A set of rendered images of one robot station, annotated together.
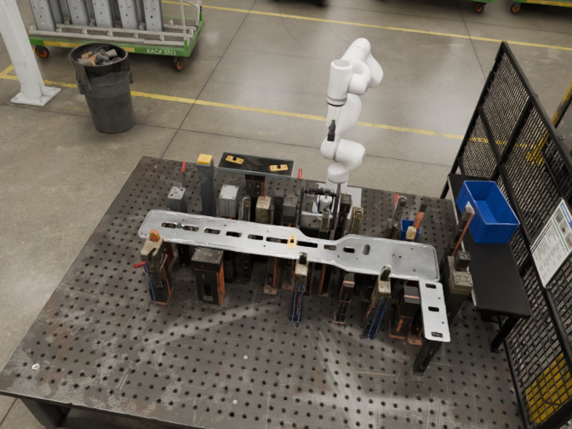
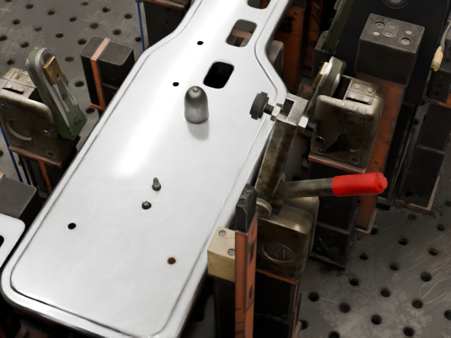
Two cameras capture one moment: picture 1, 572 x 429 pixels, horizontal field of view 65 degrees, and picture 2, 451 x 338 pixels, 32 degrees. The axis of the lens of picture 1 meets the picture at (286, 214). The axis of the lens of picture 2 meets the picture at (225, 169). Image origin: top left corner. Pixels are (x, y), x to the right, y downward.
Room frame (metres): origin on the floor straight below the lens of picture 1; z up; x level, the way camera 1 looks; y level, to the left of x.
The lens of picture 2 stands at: (1.63, -1.01, 1.80)
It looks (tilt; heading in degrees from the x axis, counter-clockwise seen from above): 54 degrees down; 108
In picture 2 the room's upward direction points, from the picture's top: 1 degrees counter-clockwise
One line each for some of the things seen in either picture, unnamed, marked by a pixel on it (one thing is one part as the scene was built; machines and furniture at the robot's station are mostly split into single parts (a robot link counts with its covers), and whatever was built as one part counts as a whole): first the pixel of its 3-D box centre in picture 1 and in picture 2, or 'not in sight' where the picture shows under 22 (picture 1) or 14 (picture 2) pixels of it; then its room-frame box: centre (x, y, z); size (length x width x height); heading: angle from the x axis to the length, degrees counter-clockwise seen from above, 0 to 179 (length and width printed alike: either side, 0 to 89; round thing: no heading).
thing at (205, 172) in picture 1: (207, 194); not in sight; (1.78, 0.43, 0.92); 0.08 x 0.08 x 0.44; 86
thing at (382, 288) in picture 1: (375, 307); (52, 165); (1.17, -0.43, 0.87); 0.12 x 0.09 x 0.35; 176
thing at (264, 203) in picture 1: (262, 230); not in sight; (1.57, 0.11, 0.89); 0.13 x 0.11 x 0.38; 176
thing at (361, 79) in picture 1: (355, 71); not in sight; (1.74, -0.23, 1.69); 0.30 x 0.16 x 0.09; 163
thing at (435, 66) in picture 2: not in sight; (443, 41); (1.67, -0.25, 1.09); 0.10 x 0.01 x 0.01; 86
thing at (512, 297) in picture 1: (483, 235); not in sight; (1.54, -0.95, 1.02); 0.90 x 0.22 x 0.03; 176
